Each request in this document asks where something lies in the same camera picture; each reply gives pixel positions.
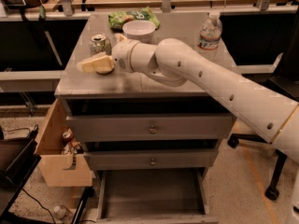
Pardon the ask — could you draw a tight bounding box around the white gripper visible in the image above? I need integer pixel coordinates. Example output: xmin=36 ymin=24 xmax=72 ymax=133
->
xmin=76 ymin=33 xmax=139 ymax=74

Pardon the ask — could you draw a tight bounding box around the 7up soda can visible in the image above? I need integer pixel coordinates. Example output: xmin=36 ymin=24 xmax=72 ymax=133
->
xmin=89 ymin=33 xmax=111 ymax=56

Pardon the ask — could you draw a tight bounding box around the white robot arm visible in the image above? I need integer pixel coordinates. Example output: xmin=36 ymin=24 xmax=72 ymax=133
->
xmin=76 ymin=38 xmax=299 ymax=162

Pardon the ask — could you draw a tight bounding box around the grey top drawer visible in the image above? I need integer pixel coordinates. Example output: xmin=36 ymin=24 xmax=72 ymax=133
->
xmin=66 ymin=113 xmax=235 ymax=142

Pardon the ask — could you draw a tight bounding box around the grey drawer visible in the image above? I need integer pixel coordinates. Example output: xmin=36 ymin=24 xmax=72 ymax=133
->
xmin=97 ymin=169 xmax=219 ymax=224
xmin=85 ymin=149 xmax=218 ymax=171
xmin=66 ymin=113 xmax=235 ymax=142

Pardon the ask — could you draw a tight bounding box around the red can in box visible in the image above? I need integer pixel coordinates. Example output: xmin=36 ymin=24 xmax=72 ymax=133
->
xmin=62 ymin=132 xmax=74 ymax=144

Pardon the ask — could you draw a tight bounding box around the grey drawer cabinet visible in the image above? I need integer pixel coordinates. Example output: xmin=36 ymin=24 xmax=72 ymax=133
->
xmin=54 ymin=12 xmax=250 ymax=224

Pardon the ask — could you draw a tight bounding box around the grey middle drawer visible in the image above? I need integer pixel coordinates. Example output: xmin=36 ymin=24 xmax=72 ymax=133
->
xmin=85 ymin=149 xmax=218 ymax=171

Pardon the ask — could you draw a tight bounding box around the grey bottom drawer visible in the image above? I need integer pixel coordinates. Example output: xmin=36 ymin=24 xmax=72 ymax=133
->
xmin=97 ymin=169 xmax=219 ymax=224

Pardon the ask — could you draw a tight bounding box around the green chip bag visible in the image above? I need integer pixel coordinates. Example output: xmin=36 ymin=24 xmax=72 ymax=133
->
xmin=108 ymin=7 xmax=160 ymax=30

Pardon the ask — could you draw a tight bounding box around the white ceramic bowl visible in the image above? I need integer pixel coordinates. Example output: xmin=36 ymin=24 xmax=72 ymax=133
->
xmin=122 ymin=20 xmax=156 ymax=43

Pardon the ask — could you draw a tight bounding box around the clear plastic water bottle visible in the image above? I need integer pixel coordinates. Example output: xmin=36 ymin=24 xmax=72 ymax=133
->
xmin=197 ymin=10 xmax=222 ymax=60

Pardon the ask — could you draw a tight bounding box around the cardboard box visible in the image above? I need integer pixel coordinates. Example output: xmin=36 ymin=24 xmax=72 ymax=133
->
xmin=36 ymin=99 xmax=93 ymax=187

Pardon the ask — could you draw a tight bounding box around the black cart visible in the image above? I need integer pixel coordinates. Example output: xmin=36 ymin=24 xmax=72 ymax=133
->
xmin=0 ymin=125 xmax=41 ymax=224

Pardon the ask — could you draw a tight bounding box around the plastic bottle on floor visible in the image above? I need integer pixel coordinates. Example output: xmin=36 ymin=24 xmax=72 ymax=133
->
xmin=53 ymin=205 xmax=72 ymax=224

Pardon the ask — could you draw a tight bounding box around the black office chair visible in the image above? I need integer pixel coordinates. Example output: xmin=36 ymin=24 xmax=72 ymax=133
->
xmin=227 ymin=75 xmax=299 ymax=202

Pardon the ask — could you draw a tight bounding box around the black cable on floor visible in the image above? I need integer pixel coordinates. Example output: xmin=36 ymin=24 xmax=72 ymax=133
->
xmin=21 ymin=188 xmax=58 ymax=224

